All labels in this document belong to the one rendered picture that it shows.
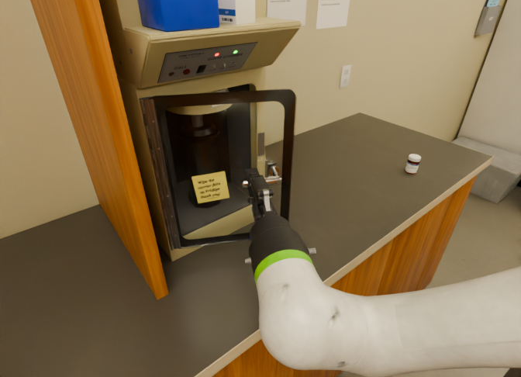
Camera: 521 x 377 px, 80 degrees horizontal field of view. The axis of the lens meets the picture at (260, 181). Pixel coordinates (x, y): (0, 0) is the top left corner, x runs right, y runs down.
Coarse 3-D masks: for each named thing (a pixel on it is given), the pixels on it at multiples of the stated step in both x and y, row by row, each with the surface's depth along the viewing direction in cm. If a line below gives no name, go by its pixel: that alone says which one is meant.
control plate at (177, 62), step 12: (216, 48) 56; (228, 48) 58; (240, 48) 60; (252, 48) 62; (168, 60) 53; (180, 60) 55; (192, 60) 56; (204, 60) 58; (216, 60) 60; (228, 60) 62; (240, 60) 65; (168, 72) 57; (180, 72) 58; (192, 72) 60; (204, 72) 62; (216, 72) 65
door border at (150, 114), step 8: (144, 104) 60; (152, 104) 61; (152, 112) 62; (144, 120) 62; (152, 120) 62; (152, 128) 63; (152, 136) 64; (152, 144) 65; (160, 144) 65; (160, 152) 66; (160, 160) 67; (160, 168) 68; (160, 176) 69; (160, 184) 70; (168, 184) 71; (168, 192) 72; (160, 200) 72; (168, 200) 73; (168, 208) 74; (168, 216) 75; (168, 224) 76; (176, 224) 77; (176, 232) 78; (176, 240) 80; (176, 248) 81
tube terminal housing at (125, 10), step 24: (120, 0) 52; (264, 0) 69; (120, 24) 54; (120, 48) 58; (120, 72) 63; (240, 72) 73; (264, 72) 77; (144, 96) 61; (144, 144) 67; (144, 168) 74; (168, 240) 80
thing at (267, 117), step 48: (192, 96) 61; (240, 96) 63; (288, 96) 65; (192, 144) 67; (240, 144) 69; (288, 144) 71; (192, 192) 73; (240, 192) 76; (288, 192) 78; (192, 240) 81; (240, 240) 84
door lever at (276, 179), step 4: (272, 168) 73; (276, 168) 73; (272, 172) 73; (276, 172) 72; (276, 176) 70; (280, 176) 70; (244, 180) 69; (268, 180) 69; (272, 180) 69; (276, 180) 70; (280, 180) 69; (244, 184) 68; (268, 184) 70; (272, 184) 70; (276, 184) 70; (280, 184) 70
